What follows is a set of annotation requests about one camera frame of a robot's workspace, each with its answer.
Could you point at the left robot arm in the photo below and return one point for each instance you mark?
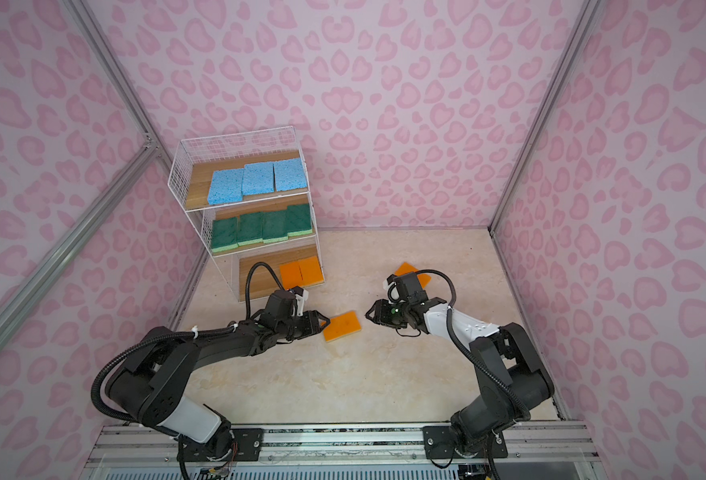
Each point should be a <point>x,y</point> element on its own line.
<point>146,384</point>

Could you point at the white wire three-tier shelf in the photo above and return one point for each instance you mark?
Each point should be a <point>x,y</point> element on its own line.
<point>248,197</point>

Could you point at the aluminium frame corner post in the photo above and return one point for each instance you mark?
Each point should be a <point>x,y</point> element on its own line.
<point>98,41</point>
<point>589,14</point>

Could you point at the blue sponge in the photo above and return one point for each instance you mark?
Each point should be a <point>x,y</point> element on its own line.
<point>289,175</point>
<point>258,179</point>
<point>226,187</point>

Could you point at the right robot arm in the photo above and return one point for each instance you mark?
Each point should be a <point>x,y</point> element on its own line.
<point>511,375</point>

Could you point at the aluminium frame right corner post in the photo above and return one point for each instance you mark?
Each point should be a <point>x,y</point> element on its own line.
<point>589,14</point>

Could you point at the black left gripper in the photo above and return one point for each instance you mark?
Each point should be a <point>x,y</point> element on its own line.
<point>313,323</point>

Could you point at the aluminium diagonal frame bar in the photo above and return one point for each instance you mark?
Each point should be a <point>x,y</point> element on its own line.
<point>30,293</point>

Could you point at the green scouring pad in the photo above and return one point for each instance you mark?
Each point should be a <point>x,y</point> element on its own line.
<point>299,220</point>
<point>249,229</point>
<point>274,228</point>
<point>224,235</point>

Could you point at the aluminium frame left corner post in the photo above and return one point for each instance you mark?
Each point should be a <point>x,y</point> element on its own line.
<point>98,41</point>

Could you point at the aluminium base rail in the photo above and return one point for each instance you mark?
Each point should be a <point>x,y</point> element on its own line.
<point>528,450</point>

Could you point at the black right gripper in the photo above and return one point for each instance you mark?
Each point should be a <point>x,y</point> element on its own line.
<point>381,314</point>

